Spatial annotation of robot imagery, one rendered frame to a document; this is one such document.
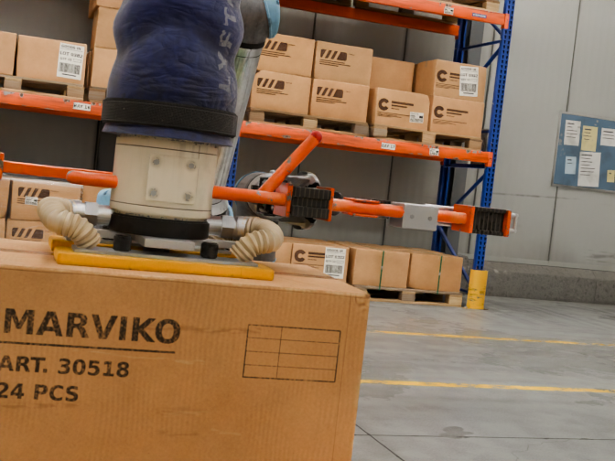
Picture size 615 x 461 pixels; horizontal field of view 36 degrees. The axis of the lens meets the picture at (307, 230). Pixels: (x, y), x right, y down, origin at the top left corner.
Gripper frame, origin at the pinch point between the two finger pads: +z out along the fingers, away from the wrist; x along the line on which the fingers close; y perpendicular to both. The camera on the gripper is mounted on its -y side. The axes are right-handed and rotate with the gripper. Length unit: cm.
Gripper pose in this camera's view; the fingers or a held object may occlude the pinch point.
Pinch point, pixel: (316, 202)
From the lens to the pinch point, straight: 169.7
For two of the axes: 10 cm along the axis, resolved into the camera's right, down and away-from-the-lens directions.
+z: 3.1, 0.8, -9.5
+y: -9.5, -0.9, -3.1
